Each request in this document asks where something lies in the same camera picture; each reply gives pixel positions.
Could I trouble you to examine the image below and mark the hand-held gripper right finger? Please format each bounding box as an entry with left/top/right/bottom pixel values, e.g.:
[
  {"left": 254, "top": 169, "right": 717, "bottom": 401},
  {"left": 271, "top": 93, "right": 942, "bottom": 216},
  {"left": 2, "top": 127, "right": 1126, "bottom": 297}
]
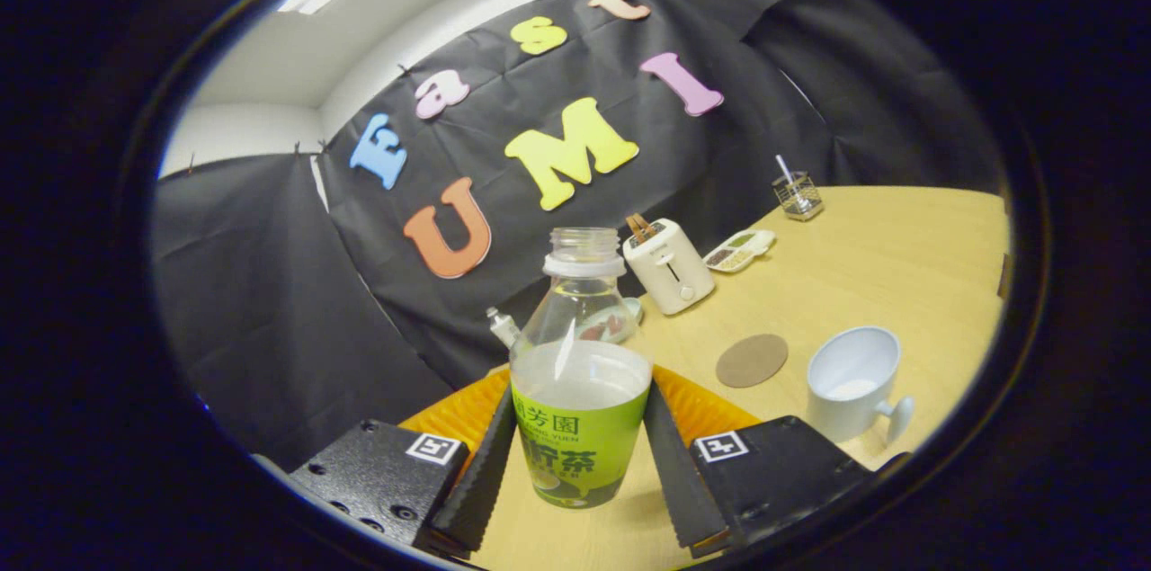
[{"left": 642, "top": 364, "right": 873, "bottom": 559}]

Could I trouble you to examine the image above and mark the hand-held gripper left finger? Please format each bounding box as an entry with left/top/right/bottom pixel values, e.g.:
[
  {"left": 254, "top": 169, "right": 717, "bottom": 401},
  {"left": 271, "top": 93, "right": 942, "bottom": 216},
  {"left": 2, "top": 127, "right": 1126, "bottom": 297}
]
[{"left": 286, "top": 366, "right": 520, "bottom": 558}]

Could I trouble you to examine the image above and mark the clear juice bottle green label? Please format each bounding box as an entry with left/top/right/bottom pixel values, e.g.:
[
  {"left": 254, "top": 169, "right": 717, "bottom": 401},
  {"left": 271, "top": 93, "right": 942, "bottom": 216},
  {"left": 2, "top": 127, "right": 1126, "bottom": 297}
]
[{"left": 509, "top": 227, "right": 653, "bottom": 510}]

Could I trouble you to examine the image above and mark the round brown coaster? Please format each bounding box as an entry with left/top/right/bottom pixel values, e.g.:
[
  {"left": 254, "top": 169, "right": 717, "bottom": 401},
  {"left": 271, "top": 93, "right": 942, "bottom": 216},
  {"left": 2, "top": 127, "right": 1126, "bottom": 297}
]
[{"left": 716, "top": 334, "right": 790, "bottom": 389}]

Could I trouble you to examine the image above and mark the white cup with handle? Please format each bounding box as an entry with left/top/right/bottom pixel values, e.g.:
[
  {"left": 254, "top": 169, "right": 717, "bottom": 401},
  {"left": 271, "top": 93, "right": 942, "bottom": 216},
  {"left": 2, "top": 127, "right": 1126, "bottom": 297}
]
[{"left": 806, "top": 326, "right": 915, "bottom": 446}]

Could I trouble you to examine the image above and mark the small white green bottle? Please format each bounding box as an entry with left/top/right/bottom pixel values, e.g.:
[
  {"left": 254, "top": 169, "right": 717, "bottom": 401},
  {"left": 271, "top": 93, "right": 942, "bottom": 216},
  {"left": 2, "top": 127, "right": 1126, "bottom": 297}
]
[{"left": 486, "top": 307, "right": 522, "bottom": 351}]

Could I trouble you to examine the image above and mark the pale green plate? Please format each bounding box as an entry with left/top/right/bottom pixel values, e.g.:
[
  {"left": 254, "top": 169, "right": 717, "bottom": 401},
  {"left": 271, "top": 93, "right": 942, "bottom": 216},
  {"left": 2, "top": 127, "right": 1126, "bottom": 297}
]
[{"left": 575, "top": 297, "right": 645, "bottom": 345}]

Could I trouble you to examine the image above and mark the white toaster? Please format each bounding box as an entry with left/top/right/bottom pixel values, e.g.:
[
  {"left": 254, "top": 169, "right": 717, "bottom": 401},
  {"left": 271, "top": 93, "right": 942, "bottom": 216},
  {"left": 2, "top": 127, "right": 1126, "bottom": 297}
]
[{"left": 622, "top": 219, "right": 717, "bottom": 317}]

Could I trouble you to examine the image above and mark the white divided snack tray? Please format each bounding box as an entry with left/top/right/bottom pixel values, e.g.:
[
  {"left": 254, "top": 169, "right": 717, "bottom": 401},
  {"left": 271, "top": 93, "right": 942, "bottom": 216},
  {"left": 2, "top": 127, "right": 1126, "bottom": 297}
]
[{"left": 703, "top": 229, "right": 777, "bottom": 274}]

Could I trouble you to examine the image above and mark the wooden table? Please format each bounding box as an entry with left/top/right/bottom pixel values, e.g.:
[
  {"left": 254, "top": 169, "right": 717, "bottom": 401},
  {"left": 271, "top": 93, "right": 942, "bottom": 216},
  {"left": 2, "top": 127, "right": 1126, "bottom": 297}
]
[{"left": 468, "top": 184, "right": 1010, "bottom": 571}]

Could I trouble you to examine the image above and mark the wire mesh holder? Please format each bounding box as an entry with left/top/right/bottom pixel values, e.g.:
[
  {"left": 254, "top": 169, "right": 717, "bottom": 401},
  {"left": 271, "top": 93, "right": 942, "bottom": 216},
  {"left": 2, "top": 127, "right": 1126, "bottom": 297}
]
[{"left": 772, "top": 172, "right": 825, "bottom": 222}]

